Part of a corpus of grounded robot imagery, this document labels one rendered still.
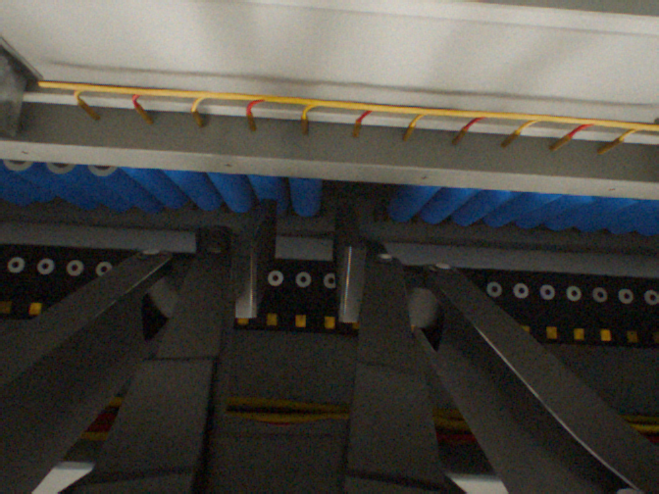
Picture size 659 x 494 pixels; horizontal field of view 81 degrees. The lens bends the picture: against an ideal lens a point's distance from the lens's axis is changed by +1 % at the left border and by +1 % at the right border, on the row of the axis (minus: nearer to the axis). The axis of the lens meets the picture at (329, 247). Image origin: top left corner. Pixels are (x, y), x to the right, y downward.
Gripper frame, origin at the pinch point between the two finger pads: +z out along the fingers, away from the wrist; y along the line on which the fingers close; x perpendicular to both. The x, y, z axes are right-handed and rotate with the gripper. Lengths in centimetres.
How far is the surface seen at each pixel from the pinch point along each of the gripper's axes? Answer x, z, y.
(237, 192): 1.4, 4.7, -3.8
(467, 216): 0.6, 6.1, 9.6
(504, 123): 5.9, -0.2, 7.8
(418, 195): 2.1, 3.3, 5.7
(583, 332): -8.2, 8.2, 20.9
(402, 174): 3.6, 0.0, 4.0
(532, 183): 3.5, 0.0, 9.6
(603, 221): 0.8, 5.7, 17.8
